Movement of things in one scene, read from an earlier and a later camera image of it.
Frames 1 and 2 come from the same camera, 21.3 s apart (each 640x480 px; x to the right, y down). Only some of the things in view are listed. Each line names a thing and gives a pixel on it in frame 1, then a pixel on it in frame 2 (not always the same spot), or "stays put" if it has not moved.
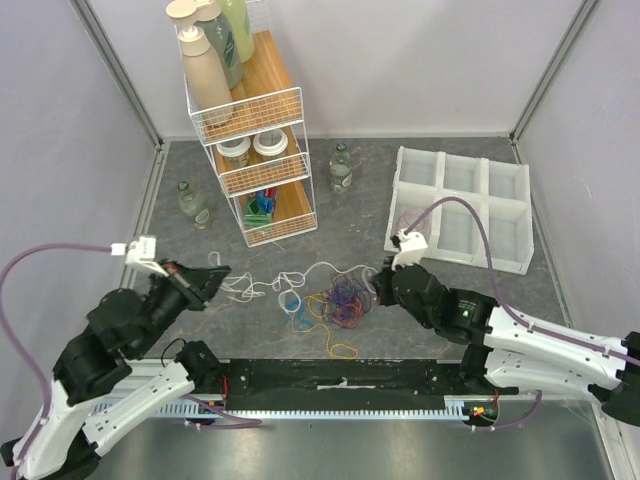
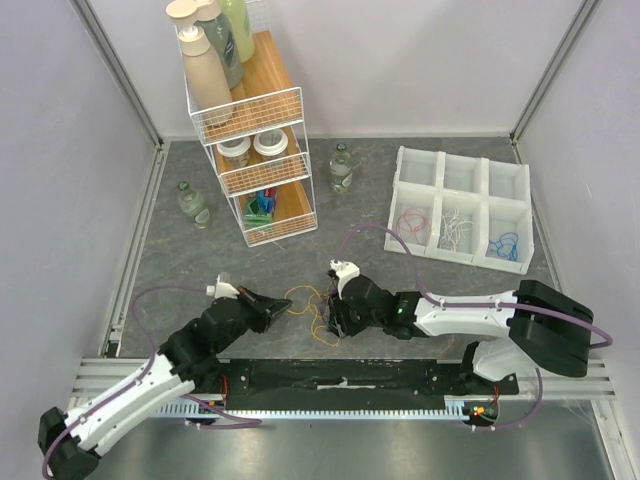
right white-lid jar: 270,145 stays put
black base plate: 336,384 stays put
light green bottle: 236,15 stays put
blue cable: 296,308 → 508,245
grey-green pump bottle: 206,14 stays put
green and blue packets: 258,209 stays put
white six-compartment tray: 499,190 stays put
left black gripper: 193,282 → 265,309
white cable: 243,287 → 453,230
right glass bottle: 341,167 stays put
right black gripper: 392,286 → 339,310
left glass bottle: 191,204 stays put
